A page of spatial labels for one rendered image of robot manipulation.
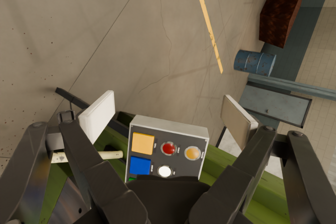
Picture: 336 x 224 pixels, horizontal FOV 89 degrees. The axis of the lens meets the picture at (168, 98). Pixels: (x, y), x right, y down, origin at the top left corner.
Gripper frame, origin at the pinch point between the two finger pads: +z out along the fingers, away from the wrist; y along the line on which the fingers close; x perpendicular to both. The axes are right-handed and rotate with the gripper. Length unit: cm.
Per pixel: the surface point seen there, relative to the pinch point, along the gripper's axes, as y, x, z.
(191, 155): 9.1, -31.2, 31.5
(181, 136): 5.4, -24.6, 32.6
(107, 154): -34, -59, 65
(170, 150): 1.7, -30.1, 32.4
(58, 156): -48, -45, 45
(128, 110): -44, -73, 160
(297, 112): 445, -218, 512
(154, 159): -3.7, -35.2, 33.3
